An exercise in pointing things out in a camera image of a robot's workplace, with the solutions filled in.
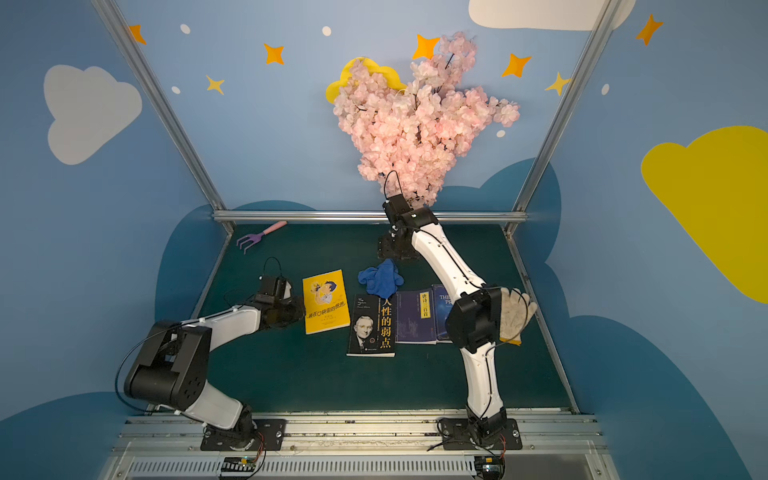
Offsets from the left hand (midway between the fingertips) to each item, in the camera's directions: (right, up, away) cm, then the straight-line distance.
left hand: (307, 306), depth 96 cm
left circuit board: (-11, -35, -23) cm, 43 cm away
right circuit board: (+52, -36, -23) cm, 67 cm away
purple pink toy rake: (-27, +23, +19) cm, 40 cm away
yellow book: (+6, 0, +2) cm, 6 cm away
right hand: (+29, +18, -6) cm, 35 cm away
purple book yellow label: (+35, -4, 0) cm, 36 cm away
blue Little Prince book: (+45, -1, +3) cm, 45 cm away
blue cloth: (+24, +8, +3) cm, 26 cm away
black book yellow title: (+22, -6, -3) cm, 23 cm away
